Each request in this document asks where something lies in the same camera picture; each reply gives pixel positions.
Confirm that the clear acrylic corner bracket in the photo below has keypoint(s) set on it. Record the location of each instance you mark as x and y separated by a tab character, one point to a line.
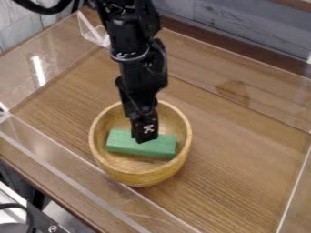
92	33

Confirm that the brown wooden bowl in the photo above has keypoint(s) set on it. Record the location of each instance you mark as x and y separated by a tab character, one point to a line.
133	170

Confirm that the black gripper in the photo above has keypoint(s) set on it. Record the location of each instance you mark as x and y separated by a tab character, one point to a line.
143	78

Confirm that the clear acrylic tray wall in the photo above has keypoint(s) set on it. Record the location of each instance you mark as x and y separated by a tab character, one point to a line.
44	144

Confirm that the black metal table frame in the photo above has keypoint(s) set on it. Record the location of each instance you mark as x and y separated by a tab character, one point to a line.
28	211

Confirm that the green rectangular block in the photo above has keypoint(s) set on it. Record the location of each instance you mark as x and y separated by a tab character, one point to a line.
120	143

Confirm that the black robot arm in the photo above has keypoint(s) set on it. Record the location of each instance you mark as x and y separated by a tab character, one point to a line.
132	23

